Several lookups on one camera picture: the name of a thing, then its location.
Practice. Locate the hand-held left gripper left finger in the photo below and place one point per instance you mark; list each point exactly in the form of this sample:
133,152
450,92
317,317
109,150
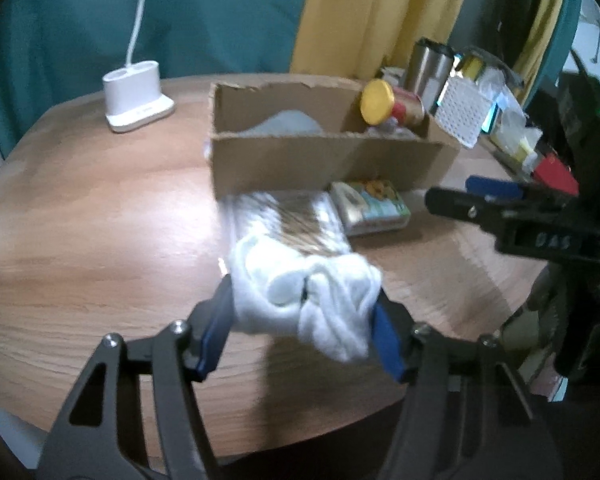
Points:
215,332

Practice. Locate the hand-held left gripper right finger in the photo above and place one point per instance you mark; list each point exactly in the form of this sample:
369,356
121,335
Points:
387,347

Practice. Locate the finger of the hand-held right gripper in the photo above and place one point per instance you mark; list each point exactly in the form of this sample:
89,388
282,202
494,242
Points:
465,205
495,187

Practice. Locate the white sock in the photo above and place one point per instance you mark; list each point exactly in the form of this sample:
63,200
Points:
290,285

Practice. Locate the blue and white packet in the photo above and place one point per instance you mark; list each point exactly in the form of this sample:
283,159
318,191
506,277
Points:
387,127

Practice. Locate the red can with gold lid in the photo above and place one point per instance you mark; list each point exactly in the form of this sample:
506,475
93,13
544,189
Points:
385,102

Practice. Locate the clear zip bag of snacks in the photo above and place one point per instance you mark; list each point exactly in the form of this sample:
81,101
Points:
290,220

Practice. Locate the cardboard box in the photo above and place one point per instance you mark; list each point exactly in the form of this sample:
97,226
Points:
305,165

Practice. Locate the grey sock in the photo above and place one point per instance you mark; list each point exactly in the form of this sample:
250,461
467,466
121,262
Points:
290,122

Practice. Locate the red book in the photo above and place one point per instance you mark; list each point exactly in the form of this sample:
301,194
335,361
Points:
555,175

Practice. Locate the white plastic basket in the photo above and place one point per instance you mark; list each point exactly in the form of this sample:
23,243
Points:
462,112

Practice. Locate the clear plastic bag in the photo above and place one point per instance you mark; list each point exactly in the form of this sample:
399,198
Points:
510,105

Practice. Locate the green and yellow printed packet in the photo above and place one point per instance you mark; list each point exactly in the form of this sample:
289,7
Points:
370,207

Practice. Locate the yellow and green sponge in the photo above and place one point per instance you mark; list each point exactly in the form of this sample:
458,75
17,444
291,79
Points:
472,66

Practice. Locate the steel tumbler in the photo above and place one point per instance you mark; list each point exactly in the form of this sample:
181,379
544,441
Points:
427,70

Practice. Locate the yellow curtain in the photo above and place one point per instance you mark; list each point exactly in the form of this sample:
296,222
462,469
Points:
380,10

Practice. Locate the teal curtain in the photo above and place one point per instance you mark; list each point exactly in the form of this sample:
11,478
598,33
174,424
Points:
205,15

